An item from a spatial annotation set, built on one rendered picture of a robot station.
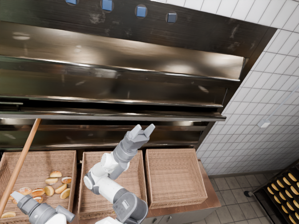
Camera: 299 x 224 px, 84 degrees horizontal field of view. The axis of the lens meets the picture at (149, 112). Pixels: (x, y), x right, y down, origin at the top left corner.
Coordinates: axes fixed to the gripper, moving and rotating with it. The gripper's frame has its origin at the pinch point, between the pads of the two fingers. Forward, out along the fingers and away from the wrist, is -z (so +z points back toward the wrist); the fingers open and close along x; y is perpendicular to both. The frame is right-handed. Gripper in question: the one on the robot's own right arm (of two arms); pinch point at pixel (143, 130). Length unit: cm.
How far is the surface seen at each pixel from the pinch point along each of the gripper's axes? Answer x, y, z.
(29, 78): 20, 71, 35
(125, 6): -5, 56, -30
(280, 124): -189, -27, -26
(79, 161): -31, 48, 107
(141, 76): -32, 45, 0
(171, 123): -83, 26, 29
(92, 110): -13, 47, 36
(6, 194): 31, 20, 72
